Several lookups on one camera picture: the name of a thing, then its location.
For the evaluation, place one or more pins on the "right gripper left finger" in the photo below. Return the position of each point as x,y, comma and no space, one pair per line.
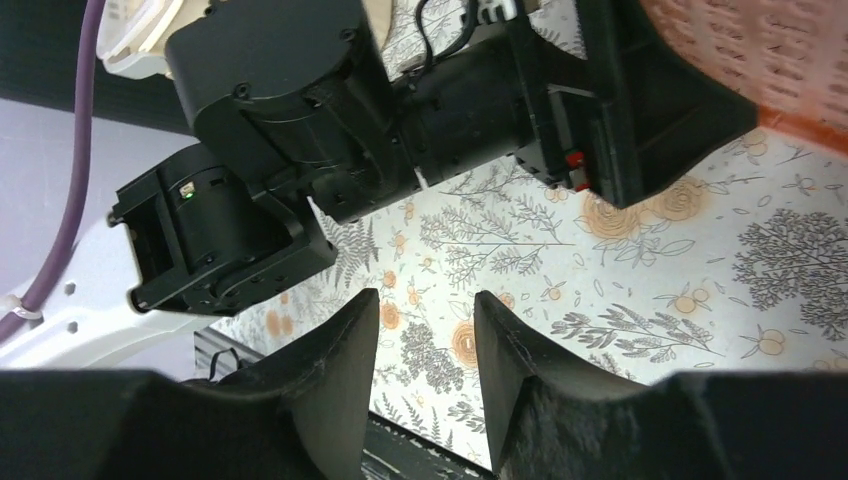
299,413

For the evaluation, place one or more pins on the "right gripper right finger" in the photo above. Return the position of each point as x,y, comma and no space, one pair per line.
550,414

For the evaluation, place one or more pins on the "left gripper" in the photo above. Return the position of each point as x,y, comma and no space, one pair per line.
648,118

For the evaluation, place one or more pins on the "pink plastic basket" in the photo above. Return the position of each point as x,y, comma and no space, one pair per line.
788,57

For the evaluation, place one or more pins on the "black round waste bin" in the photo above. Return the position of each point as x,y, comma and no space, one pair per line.
39,48

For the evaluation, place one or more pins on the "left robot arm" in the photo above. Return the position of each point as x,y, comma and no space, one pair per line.
209,136

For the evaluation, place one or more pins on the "floral table mat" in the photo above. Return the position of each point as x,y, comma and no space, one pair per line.
741,264

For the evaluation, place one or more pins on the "cream plastic basket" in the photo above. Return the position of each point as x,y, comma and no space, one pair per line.
132,34

